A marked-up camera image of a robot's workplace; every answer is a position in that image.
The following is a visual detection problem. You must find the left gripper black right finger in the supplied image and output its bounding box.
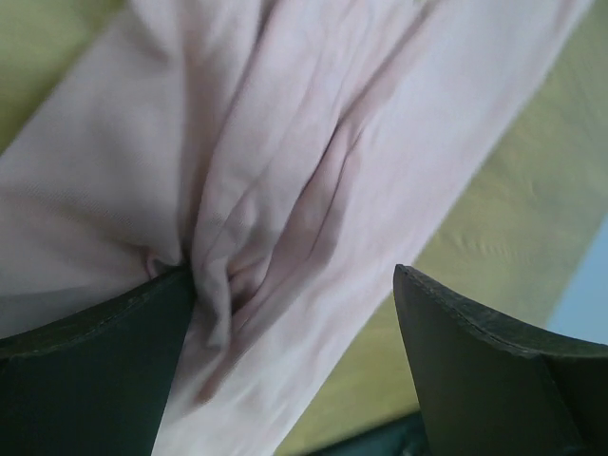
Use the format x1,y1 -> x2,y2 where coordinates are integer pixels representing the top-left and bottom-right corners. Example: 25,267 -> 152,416
393,265 -> 607,456

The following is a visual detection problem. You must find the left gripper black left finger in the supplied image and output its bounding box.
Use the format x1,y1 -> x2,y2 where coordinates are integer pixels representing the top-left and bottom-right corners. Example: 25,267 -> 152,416
1,268 -> 196,455

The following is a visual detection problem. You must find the pink printed t shirt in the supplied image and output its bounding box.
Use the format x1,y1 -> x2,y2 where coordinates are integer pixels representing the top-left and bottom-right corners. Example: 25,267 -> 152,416
1,1 -> 590,455

